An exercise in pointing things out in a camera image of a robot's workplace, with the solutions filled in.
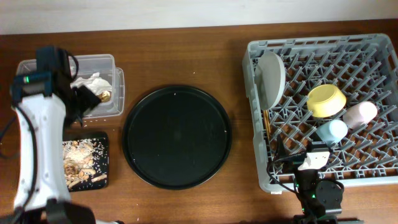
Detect white paper napkin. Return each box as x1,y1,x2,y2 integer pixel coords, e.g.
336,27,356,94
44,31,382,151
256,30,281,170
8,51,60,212
70,72,113,95

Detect gold foil wrapper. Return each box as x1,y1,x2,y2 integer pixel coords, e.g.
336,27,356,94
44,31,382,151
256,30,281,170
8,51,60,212
98,91,111,103

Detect blue cup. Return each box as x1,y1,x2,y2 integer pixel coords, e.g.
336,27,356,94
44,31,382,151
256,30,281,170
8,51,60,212
315,119,348,147

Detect food scraps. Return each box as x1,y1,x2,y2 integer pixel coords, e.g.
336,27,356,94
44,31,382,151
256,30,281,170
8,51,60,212
62,139,108,190

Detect yellow bowl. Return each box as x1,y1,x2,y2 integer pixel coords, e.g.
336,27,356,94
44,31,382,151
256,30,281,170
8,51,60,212
307,84,346,118

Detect grey plate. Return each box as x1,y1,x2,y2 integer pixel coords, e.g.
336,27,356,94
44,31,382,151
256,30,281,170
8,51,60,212
255,52,285,110

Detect pink cup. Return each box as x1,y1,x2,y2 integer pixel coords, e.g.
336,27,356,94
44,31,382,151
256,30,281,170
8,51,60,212
343,101,377,129

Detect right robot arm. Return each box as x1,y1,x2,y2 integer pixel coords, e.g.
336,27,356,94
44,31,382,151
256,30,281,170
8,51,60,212
267,136,363,224

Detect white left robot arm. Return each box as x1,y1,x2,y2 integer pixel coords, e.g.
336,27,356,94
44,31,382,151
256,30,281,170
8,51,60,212
1,46,101,223

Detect clear plastic waste bin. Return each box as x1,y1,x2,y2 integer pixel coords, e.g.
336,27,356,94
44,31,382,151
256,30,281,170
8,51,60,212
15,54,125,122

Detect grey dishwasher rack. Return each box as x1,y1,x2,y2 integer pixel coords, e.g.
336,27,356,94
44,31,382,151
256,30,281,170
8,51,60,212
242,34,397,194

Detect black rectangular bin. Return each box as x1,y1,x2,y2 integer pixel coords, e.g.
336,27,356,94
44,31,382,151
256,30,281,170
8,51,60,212
62,131,110,192

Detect round black tray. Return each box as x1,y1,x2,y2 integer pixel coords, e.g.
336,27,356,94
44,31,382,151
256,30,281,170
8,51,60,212
121,85,233,190

